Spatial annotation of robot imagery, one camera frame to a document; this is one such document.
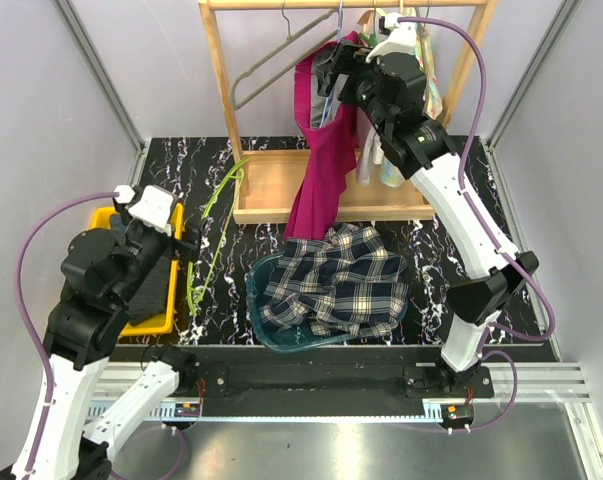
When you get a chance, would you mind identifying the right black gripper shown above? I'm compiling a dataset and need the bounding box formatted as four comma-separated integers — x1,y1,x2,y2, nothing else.
313,39,392,137

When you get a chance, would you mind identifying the lime green hanger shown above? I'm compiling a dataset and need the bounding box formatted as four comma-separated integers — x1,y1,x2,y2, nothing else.
185,156,252,317

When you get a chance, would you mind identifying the white garment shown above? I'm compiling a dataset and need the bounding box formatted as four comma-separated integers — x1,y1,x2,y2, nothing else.
356,127,384,186

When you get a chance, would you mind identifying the magenta dress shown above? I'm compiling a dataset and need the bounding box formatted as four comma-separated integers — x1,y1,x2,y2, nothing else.
284,41,357,240

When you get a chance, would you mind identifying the teal transparent plastic basin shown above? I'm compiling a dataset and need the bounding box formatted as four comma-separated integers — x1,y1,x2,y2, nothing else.
245,249,410,355

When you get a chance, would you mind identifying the navy plaid skirt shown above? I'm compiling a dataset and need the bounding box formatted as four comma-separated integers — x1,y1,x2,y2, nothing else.
259,223,409,338

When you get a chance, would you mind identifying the dark green hanger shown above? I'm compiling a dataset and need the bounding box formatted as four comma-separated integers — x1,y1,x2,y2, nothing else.
359,18,379,48

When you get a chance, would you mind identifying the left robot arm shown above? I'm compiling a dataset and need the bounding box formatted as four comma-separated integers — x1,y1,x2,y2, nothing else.
0,220,199,479

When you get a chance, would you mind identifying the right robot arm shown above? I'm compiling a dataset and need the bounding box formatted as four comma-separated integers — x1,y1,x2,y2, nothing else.
316,42,539,397

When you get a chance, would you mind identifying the cream wooden hanger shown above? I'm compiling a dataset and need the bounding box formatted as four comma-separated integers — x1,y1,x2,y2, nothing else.
357,1,406,35

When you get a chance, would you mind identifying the dark grey striped cloth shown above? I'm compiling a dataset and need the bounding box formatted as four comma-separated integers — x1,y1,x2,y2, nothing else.
128,255,172,326

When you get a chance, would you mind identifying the blue denim cloth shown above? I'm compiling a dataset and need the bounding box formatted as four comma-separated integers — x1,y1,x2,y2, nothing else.
109,213,126,232

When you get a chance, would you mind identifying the yellow plastic tray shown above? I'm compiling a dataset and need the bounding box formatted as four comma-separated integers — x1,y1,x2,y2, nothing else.
90,203,184,338

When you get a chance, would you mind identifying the colourful floral shirt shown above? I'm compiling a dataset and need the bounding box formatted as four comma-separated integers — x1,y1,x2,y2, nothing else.
379,22,442,188

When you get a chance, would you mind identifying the wooden clothes rack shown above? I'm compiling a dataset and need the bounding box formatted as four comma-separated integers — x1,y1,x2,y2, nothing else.
198,0,499,226

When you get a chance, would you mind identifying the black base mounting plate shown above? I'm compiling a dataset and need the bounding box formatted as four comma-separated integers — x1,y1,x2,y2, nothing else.
125,344,494,418

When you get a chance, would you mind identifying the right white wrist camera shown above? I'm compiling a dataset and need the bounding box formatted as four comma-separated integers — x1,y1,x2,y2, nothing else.
366,13,418,63

